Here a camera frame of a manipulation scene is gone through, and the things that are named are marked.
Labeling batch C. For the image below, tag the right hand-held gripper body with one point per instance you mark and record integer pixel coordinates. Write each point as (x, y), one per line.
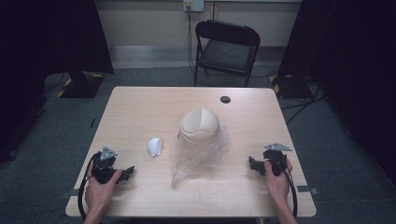
(275, 158)

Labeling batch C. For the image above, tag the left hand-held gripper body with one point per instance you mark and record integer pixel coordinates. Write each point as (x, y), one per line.
(102, 169)

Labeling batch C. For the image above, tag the white paper tissue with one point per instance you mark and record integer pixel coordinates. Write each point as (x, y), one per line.
(154, 147)

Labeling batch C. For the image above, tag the beige swing-lid trash can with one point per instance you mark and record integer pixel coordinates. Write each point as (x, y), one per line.
(200, 126)

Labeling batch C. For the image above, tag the person's left hand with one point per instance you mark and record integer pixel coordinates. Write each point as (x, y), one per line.
(99, 191)

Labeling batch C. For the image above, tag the person's right hand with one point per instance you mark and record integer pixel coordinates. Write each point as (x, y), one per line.
(278, 186)

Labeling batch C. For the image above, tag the small black floor object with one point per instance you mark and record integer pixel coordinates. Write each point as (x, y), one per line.
(92, 122)

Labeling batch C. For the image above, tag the clear plastic bag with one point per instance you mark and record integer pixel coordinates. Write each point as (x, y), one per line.
(186, 165)

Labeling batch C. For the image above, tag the black stand base striped tape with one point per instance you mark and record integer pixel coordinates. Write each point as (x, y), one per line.
(289, 87)
(81, 86)

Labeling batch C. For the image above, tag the black folding chair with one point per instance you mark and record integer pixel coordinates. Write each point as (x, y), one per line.
(225, 53)

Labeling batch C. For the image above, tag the black curtain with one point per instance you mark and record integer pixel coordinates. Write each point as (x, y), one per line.
(351, 62)
(37, 46)

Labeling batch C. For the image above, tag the grey table edge bracket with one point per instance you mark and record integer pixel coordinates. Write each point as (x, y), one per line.
(307, 189)
(70, 193)

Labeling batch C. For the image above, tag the white wall socket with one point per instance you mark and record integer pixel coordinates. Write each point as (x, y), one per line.
(193, 5)

